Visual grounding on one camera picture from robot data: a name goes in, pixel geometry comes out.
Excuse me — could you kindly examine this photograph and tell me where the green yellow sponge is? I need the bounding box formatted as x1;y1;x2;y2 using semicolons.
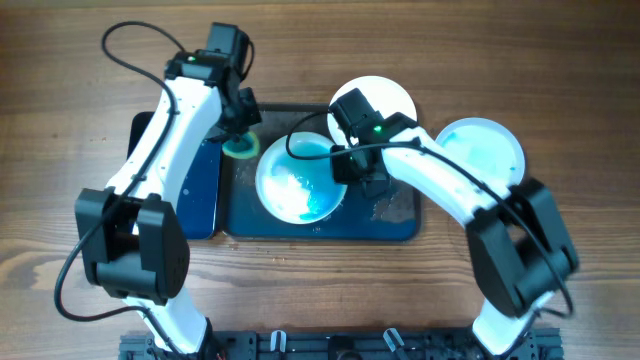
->
222;131;260;160

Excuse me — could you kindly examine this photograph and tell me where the white plate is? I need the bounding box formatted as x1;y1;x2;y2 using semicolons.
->
330;76;418;146
255;132;347;225
436;117;526;186

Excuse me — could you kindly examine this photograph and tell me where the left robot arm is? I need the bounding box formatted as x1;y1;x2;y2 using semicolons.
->
54;23;261;359

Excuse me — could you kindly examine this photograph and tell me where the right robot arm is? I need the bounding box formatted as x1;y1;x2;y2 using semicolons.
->
329;88;579;356

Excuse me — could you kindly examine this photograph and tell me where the dark grey serving tray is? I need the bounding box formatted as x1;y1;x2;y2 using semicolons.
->
217;103;422;243

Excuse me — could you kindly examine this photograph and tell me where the dark blue water tray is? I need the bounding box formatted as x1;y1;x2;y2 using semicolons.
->
130;124;222;240

